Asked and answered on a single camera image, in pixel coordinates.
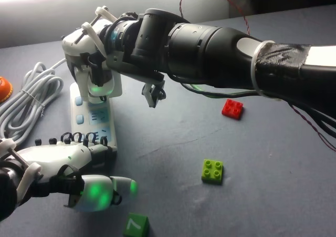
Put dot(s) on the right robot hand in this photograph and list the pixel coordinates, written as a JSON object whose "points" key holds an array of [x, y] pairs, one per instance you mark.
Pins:
{"points": [[76, 45]]}

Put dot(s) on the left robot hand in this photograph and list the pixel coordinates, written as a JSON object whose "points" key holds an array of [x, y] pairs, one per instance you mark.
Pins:
{"points": [[57, 155]]}

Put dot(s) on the white power strip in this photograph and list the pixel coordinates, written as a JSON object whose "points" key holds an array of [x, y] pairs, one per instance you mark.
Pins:
{"points": [[102, 121]]}

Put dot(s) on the orange toy fruit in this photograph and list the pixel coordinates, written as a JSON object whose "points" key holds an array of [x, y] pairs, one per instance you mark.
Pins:
{"points": [[5, 90]]}

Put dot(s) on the green number seven cube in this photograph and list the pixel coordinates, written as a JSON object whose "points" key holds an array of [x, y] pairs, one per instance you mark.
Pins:
{"points": [[136, 226]]}

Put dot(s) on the grey table cloth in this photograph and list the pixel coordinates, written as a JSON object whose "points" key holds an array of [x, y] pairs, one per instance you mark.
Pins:
{"points": [[183, 142]]}

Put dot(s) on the lime green building brick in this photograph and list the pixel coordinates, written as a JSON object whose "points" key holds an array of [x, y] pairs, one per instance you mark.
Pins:
{"points": [[212, 172]]}

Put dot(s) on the red building brick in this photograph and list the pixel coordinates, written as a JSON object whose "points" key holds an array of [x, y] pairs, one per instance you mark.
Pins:
{"points": [[232, 109]]}

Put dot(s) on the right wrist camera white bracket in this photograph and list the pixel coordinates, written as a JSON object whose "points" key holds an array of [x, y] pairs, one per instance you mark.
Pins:
{"points": [[153, 95]]}

